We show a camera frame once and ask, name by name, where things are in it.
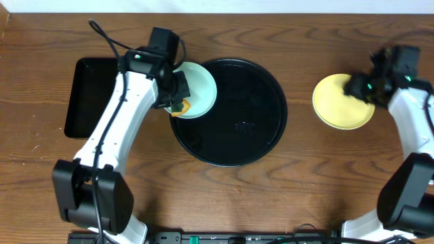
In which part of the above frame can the round black tray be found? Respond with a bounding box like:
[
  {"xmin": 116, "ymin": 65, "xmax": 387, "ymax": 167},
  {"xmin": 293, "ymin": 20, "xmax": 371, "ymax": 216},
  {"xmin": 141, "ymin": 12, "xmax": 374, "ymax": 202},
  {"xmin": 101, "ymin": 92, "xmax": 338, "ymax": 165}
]
[{"xmin": 170, "ymin": 58, "xmax": 288, "ymax": 167}]

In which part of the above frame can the yellow plate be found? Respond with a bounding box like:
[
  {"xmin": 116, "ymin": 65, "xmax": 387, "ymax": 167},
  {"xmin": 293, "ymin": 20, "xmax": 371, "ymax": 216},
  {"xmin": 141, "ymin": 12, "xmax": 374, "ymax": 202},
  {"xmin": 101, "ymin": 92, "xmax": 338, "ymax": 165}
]
[{"xmin": 312, "ymin": 74, "xmax": 375, "ymax": 130}]

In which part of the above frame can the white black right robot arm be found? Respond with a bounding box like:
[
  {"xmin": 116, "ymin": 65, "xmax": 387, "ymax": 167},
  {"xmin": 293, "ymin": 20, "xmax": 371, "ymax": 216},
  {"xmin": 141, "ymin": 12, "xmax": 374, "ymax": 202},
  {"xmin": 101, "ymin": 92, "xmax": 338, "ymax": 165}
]
[{"xmin": 339, "ymin": 45, "xmax": 433, "ymax": 243}]

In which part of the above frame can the rectangular black tray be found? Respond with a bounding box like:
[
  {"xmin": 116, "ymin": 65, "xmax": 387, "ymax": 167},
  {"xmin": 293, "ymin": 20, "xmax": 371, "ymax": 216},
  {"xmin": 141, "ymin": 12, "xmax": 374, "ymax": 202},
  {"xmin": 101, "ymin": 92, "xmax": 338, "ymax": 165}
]
[{"xmin": 64, "ymin": 58, "xmax": 118, "ymax": 138}]

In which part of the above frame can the orange green scrubbing sponge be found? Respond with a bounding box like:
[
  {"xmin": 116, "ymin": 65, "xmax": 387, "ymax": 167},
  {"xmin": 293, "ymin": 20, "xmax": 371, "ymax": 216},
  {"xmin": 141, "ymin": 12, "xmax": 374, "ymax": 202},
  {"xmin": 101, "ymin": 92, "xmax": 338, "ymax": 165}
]
[{"xmin": 170, "ymin": 98, "xmax": 191, "ymax": 117}]

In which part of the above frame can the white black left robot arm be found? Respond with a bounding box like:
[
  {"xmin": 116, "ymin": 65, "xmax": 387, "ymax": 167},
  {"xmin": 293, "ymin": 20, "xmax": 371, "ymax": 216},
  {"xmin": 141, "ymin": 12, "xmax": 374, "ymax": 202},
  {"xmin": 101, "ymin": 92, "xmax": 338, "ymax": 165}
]
[{"xmin": 52, "ymin": 27, "xmax": 190, "ymax": 243}]

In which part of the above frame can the mint plate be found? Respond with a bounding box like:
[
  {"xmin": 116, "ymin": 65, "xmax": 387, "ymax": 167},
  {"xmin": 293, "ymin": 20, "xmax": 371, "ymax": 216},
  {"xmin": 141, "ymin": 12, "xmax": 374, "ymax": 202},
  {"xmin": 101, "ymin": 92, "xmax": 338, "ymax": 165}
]
[{"xmin": 175, "ymin": 62, "xmax": 217, "ymax": 119}]

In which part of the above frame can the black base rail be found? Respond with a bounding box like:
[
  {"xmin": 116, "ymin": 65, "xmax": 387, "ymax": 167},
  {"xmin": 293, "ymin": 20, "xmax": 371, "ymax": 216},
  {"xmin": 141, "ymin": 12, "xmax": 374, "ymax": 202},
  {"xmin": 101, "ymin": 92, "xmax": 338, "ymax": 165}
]
[{"xmin": 67, "ymin": 230, "xmax": 343, "ymax": 244}]

